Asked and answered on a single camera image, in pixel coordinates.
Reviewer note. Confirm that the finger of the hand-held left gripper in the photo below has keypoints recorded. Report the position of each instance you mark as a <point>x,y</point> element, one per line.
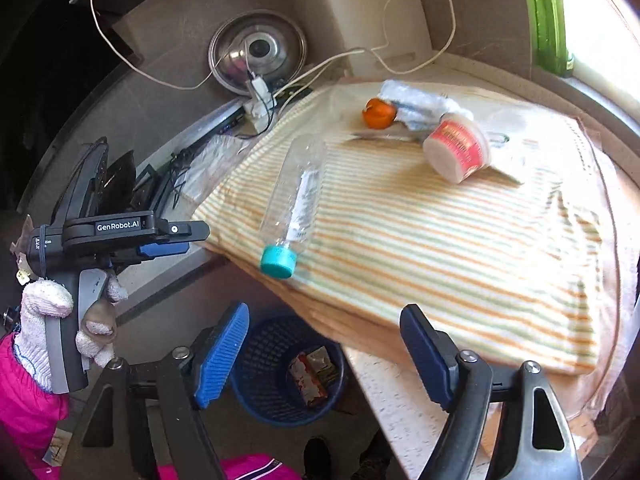
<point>185,230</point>
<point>165,250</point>

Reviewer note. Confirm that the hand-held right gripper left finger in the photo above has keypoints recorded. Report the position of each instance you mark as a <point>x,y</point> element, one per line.
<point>220,355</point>

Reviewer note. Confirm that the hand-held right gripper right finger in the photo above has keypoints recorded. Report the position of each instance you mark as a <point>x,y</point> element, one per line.
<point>425,355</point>

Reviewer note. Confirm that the blue plastic basket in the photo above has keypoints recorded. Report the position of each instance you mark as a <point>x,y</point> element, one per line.
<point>260,360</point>

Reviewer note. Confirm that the person's left forearm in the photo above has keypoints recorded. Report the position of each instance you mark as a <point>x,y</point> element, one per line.
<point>25,410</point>

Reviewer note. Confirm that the person's left hand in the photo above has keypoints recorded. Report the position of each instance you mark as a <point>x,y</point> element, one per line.
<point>37,305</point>

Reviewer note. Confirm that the peach towel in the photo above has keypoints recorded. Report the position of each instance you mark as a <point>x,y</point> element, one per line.
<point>360,335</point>

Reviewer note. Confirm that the clear plastic bag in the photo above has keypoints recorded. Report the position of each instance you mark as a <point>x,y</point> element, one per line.
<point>220,160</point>

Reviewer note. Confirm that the red and white wrapper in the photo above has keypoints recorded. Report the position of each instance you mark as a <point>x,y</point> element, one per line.
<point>302,377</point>

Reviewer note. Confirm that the striped cloth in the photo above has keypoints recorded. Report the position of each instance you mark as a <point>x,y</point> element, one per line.
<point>425,260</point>

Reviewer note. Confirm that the brown crumpled packet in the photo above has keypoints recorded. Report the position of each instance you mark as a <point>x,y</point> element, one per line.
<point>322,362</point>

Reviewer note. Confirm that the silver flat device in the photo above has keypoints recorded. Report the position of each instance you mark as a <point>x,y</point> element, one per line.
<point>210,125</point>

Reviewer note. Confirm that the person's pink clothing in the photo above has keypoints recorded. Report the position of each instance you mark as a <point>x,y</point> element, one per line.
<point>240,467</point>

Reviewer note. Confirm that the clear plastic bottle teal cap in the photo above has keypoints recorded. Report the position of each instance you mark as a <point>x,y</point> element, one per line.
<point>300,185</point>

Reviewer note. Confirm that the person's black shoe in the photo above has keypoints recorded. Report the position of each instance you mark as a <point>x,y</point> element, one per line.
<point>316,460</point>

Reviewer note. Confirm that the white cup pink label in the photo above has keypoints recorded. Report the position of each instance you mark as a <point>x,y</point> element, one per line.
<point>457,147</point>

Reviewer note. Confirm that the steel pot lid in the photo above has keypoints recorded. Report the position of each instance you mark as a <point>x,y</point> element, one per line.
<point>270,30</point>

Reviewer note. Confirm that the orange tangerine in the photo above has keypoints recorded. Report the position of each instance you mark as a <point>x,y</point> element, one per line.
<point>377,115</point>

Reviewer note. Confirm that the crumpled white plastic wrapper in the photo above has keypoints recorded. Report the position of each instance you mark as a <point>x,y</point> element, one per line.
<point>420,102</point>

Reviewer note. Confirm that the green plastic pump bottle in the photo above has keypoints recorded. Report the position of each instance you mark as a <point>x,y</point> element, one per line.
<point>550,25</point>

